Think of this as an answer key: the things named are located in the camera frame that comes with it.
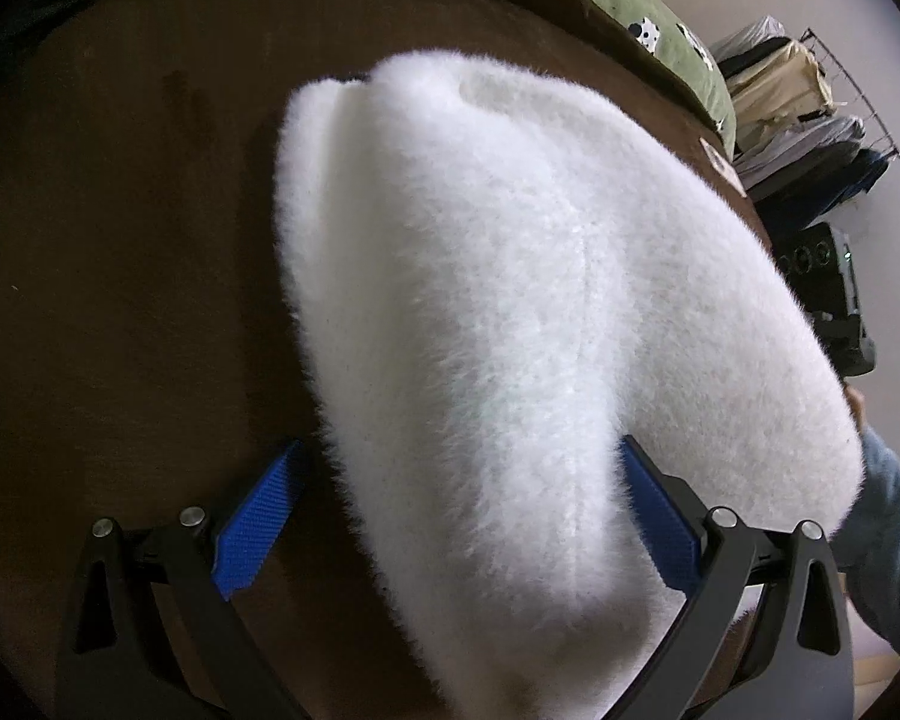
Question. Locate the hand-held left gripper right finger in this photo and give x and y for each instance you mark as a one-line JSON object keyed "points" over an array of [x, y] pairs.
{"points": [[660, 517]]}

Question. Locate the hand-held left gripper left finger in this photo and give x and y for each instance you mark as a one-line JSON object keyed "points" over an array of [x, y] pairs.
{"points": [[259, 525]]}

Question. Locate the white fuzzy cardigan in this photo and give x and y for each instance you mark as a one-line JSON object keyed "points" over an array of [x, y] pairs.
{"points": [[525, 330]]}

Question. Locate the person's right forearm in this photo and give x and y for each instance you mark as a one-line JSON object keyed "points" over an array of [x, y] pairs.
{"points": [[892, 532]]}

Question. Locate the clothes rack with garments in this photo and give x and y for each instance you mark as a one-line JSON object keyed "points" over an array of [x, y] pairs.
{"points": [[795, 120]]}

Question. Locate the white blanket tag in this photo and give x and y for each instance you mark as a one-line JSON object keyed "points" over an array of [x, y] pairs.
{"points": [[724, 165]]}

